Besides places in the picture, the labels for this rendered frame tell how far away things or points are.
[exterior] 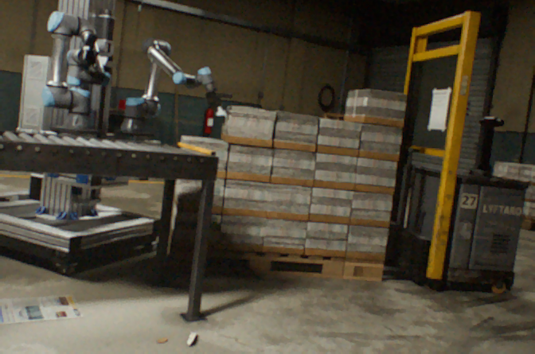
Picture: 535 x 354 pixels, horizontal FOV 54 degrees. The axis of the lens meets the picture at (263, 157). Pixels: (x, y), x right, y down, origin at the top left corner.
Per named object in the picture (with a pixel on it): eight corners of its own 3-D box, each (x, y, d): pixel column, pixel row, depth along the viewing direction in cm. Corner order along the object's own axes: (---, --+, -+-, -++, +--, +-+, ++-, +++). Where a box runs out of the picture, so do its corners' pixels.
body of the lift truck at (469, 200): (397, 262, 419) (411, 164, 414) (458, 266, 431) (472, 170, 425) (444, 292, 352) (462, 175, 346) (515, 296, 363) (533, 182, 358)
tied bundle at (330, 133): (299, 148, 377) (303, 116, 375) (337, 153, 384) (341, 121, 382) (316, 153, 340) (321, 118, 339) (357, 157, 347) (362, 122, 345)
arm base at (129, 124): (115, 129, 349) (117, 114, 349) (130, 130, 363) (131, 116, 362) (133, 132, 343) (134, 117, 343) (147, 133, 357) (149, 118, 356)
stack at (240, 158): (167, 252, 365) (180, 134, 359) (324, 262, 390) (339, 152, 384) (169, 269, 327) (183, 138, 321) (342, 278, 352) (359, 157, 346)
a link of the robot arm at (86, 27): (90, 30, 314) (106, 91, 291) (72, 26, 307) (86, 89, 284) (96, 16, 307) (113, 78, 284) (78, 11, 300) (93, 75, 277)
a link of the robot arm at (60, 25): (72, 110, 299) (81, 14, 295) (44, 107, 290) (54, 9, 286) (65, 109, 308) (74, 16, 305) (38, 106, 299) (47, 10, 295)
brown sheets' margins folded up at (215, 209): (169, 232, 364) (177, 160, 360) (326, 243, 388) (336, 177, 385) (172, 247, 326) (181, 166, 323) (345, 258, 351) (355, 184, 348)
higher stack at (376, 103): (323, 262, 390) (346, 90, 381) (361, 265, 396) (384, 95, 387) (341, 278, 352) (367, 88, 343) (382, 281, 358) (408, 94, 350)
